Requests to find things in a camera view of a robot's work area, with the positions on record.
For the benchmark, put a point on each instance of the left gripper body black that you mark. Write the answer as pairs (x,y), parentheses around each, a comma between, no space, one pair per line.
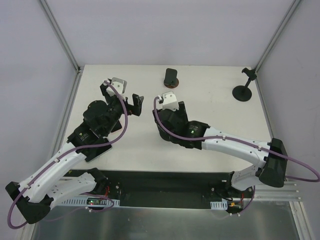
(120,100)

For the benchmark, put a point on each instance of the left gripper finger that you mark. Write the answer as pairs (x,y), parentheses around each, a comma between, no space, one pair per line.
(136,108)
(104,86)

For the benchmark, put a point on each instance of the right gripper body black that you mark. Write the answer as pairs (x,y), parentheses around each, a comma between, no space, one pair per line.
(170,115)

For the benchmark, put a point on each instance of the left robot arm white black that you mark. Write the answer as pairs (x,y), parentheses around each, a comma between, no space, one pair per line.
(104,123)

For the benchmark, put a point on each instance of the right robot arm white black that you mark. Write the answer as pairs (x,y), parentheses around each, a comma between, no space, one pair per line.
(268,159)

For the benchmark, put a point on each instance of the pink case phone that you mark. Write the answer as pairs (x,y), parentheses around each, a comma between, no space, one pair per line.
(117,127)

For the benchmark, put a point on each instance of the black stand with brown base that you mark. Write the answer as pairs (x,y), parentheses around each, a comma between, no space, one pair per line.
(170,80)

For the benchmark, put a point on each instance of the green case phone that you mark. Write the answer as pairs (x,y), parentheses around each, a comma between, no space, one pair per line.
(93,153)

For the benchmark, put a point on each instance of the black tall corner phone stand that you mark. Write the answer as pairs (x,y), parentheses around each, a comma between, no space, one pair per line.
(242,93)

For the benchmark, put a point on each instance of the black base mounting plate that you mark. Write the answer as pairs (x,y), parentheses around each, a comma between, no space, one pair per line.
(171,190)

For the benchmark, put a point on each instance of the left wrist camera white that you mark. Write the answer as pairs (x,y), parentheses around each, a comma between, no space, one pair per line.
(119,85)

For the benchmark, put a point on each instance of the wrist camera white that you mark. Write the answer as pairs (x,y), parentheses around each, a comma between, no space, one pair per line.
(119,85)
(168,101)

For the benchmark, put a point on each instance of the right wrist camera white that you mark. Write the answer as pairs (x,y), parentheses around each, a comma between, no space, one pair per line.
(168,101)

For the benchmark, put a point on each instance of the left aluminium frame post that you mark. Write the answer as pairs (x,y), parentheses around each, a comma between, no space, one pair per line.
(59,34)

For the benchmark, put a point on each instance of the aluminium frame post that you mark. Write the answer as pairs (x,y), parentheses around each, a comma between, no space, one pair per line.
(59,34)
(292,9)

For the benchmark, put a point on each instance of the right white cable duct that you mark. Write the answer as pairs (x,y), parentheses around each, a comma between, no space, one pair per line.
(219,205)

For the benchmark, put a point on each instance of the white cable duct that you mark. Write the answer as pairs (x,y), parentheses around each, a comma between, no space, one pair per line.
(219,205)
(83,201)

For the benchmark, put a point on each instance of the left white cable duct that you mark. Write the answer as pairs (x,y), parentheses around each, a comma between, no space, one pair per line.
(83,201)

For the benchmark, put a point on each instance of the right aluminium frame post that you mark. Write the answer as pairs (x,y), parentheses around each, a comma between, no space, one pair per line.
(292,9)

